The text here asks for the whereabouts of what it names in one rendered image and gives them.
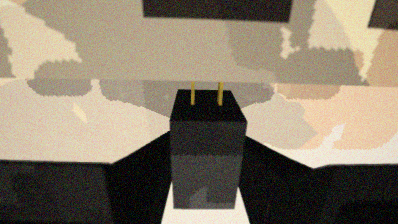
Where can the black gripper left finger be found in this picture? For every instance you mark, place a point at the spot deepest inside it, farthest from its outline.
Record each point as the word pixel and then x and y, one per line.
pixel 131 190

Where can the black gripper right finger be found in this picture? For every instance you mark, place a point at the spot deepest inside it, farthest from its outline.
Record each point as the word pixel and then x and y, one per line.
pixel 277 189

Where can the black two-prong plug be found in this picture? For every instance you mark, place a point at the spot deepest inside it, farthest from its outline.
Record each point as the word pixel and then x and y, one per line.
pixel 207 138

